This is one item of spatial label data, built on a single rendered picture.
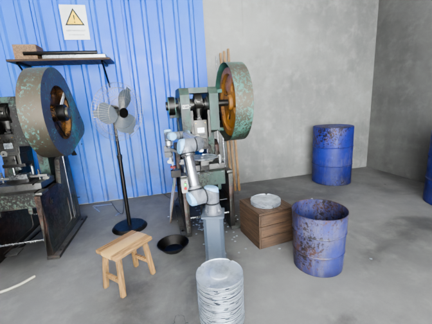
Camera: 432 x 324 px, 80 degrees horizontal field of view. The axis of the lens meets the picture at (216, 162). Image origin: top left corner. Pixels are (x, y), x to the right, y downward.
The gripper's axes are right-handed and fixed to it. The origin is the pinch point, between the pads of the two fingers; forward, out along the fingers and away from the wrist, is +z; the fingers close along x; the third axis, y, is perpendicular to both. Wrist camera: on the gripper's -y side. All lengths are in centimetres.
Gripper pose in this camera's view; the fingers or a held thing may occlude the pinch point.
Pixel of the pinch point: (173, 164)
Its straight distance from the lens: 259.3
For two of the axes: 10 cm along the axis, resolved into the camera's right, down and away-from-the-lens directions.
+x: 2.3, 2.1, -9.5
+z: 0.6, 9.7, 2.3
